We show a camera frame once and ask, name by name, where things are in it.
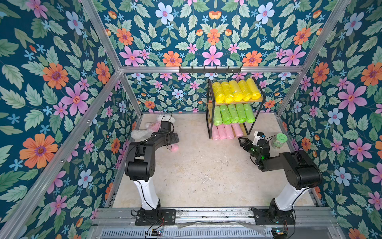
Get green trash bag roll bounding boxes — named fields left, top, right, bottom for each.
left=235, top=103, right=247, bottom=123
left=219, top=105, right=232, bottom=125
left=213, top=106, right=223, bottom=126
left=243, top=104, right=256, bottom=123
left=227, top=104, right=239, bottom=123

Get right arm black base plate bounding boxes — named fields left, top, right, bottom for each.
left=250, top=205, right=295, bottom=225

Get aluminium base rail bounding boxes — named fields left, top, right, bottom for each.
left=87, top=206, right=346, bottom=239

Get wooden shelf with black frame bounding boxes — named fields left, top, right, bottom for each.
left=206, top=78, right=266, bottom=140

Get yellow trash bag roll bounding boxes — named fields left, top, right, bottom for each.
left=238, top=80, right=252, bottom=102
left=221, top=81, right=234, bottom=104
left=212, top=82, right=225, bottom=104
left=246, top=78, right=261, bottom=100
left=229, top=80, right=244, bottom=102

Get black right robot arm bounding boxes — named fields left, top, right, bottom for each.
left=238, top=137, right=323, bottom=220

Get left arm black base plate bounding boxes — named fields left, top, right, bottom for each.
left=135, top=209, right=177, bottom=226

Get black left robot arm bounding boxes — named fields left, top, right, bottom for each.
left=124, top=120, right=180, bottom=211

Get black wall hook rail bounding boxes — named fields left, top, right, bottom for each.
left=178, top=66, right=242, bottom=74

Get white pink plush toy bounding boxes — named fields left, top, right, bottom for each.
left=131, top=114, right=176, bottom=141

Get pink trash bag roll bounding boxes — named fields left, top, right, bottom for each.
left=224, top=124, right=234, bottom=139
left=170, top=143, right=179, bottom=152
left=217, top=124, right=227, bottom=139
left=231, top=123, right=244, bottom=137
left=211, top=125, right=220, bottom=140

